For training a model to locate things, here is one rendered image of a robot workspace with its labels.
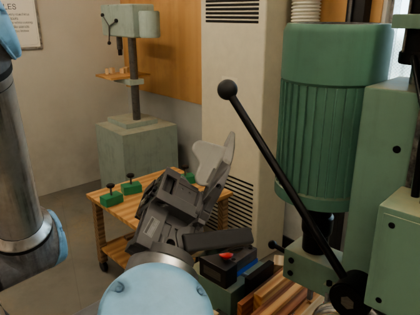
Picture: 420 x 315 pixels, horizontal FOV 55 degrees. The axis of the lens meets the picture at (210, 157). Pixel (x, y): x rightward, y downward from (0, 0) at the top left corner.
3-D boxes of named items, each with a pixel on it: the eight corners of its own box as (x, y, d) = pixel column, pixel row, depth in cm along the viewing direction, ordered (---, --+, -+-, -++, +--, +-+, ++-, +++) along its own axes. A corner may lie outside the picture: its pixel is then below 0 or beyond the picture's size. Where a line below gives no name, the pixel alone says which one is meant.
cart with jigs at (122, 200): (175, 233, 293) (172, 150, 271) (231, 267, 254) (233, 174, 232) (93, 270, 251) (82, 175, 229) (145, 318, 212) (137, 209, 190)
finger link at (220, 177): (225, 161, 54) (194, 220, 53) (235, 167, 54) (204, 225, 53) (214, 159, 58) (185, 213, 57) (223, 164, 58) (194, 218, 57)
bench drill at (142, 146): (147, 186, 372) (137, 5, 318) (188, 210, 327) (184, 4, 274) (99, 201, 343) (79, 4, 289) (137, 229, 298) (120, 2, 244)
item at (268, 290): (297, 281, 98) (299, 256, 96) (304, 284, 97) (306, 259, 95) (252, 320, 86) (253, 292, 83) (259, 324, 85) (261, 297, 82)
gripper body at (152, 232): (169, 161, 54) (142, 238, 46) (221, 190, 56) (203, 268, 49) (145, 185, 59) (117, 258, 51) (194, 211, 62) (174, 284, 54)
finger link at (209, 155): (212, 114, 54) (179, 174, 53) (247, 135, 56) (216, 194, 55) (205, 115, 57) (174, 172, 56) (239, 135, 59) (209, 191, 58)
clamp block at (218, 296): (226, 272, 106) (227, 243, 103) (268, 295, 98) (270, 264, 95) (186, 299, 96) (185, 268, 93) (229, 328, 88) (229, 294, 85)
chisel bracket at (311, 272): (298, 267, 89) (301, 234, 86) (359, 296, 80) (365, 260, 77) (280, 283, 84) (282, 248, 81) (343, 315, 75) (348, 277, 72)
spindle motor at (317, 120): (303, 169, 88) (316, 20, 78) (384, 192, 77) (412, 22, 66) (255, 194, 76) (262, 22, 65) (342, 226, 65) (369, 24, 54)
